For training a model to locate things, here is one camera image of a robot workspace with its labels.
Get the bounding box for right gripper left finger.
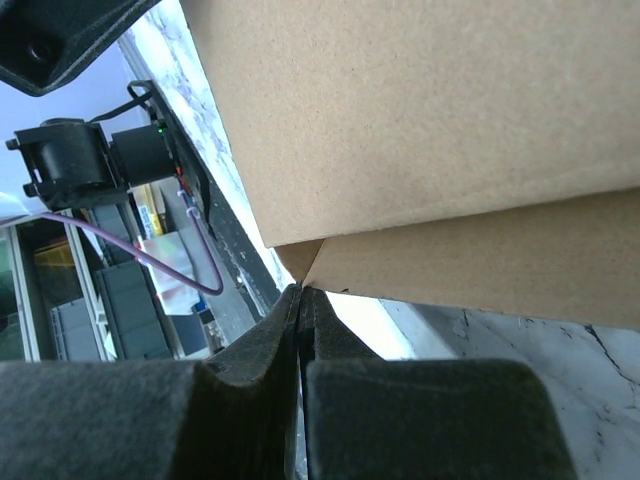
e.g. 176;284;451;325
1;285;300;479

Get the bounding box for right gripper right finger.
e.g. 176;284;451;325
298;287;575;479

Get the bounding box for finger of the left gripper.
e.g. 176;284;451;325
1;0;158;97

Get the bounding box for brown cardboard box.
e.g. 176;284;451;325
182;1;639;328

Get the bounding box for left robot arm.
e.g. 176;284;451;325
1;1;212;219

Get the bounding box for grey storage crates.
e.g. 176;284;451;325
29;199;211;361

